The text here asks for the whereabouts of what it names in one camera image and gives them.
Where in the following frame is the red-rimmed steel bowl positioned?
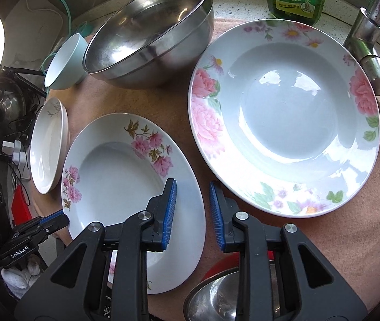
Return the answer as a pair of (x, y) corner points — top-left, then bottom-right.
(183, 252), (282, 321)

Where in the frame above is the small white plate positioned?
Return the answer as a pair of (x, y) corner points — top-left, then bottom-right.
(30, 97), (70, 194)

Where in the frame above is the medium pink-flower white plate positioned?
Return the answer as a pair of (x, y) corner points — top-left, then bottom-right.
(61, 113), (206, 294)

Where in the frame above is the large floral white plate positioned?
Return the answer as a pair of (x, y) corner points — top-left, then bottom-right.
(188, 19), (380, 218)

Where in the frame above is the light blue ceramic bowl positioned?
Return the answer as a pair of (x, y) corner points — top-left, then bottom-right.
(44, 33), (88, 90)

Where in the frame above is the large stainless steel bowl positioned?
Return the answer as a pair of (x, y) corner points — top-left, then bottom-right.
(83, 0), (214, 89)

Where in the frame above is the chrome kitchen faucet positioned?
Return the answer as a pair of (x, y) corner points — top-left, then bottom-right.
(343, 0), (380, 96)

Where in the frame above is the left gloved hand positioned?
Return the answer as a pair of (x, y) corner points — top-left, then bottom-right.
(0, 254), (43, 300)

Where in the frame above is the pink towel mat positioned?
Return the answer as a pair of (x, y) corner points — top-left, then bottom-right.
(50, 71), (380, 309)

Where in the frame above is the teal cable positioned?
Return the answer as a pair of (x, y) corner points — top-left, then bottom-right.
(12, 0), (91, 74)

